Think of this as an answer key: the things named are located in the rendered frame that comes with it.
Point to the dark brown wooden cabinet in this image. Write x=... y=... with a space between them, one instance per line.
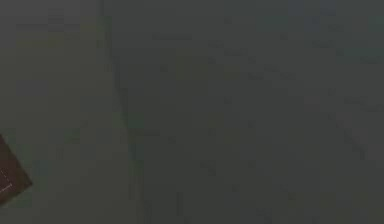
x=10 y=175

